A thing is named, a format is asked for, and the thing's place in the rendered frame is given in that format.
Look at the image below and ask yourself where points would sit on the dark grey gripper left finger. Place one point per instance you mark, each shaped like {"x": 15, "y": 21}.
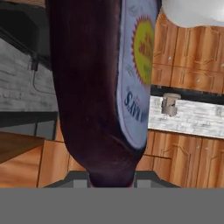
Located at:
{"x": 76, "y": 179}

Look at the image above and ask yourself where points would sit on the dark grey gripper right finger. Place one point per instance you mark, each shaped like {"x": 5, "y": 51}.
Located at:
{"x": 148, "y": 179}

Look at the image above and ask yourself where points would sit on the dark condiment bottle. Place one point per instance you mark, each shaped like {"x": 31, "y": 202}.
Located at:
{"x": 87, "y": 87}

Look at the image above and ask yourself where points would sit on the light wooden cabinet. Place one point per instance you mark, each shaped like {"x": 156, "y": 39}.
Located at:
{"x": 49, "y": 166}

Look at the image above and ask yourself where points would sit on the brown wooden cabinet door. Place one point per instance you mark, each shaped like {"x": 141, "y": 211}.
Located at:
{"x": 17, "y": 144}

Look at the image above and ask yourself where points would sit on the wooden cupboard run, arched doors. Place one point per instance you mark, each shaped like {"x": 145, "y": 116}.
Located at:
{"x": 186, "y": 160}

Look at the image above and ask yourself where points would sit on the grey coffee machine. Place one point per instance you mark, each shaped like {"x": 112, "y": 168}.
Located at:
{"x": 170, "y": 103}

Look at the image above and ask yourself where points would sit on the wooden cupboard run, small knobs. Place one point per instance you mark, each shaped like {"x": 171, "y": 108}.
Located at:
{"x": 189, "y": 58}

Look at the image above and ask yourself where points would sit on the black range hood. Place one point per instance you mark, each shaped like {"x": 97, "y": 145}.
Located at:
{"x": 20, "y": 26}

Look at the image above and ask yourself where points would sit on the white rounded object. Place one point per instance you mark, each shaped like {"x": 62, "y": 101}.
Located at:
{"x": 192, "y": 11}

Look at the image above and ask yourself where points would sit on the grey wall socket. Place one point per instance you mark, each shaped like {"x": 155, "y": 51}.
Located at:
{"x": 220, "y": 111}
{"x": 156, "y": 102}

